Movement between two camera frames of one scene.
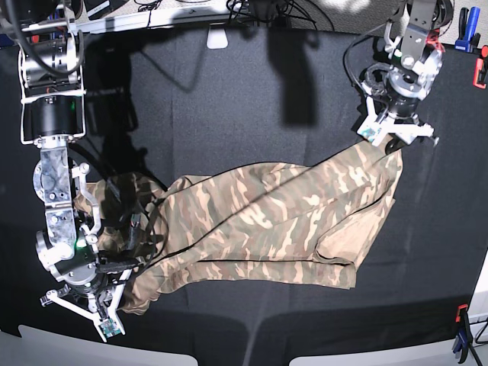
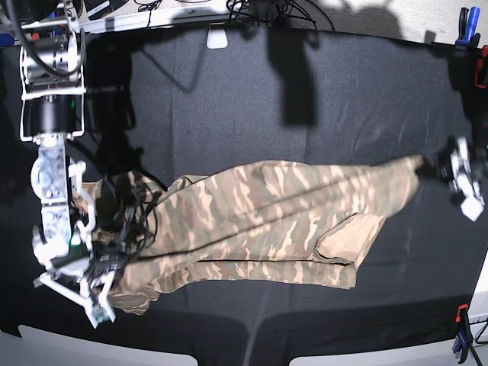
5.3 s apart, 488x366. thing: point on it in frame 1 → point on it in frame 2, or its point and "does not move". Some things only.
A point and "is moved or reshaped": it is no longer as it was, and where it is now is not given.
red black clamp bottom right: [465, 335] does not move
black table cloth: [163, 103] does not move
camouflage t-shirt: [304, 221] is moved or reshaped
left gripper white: [106, 327] → [89, 300]
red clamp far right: [480, 72] does not move
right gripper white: [406, 133] → [461, 174]
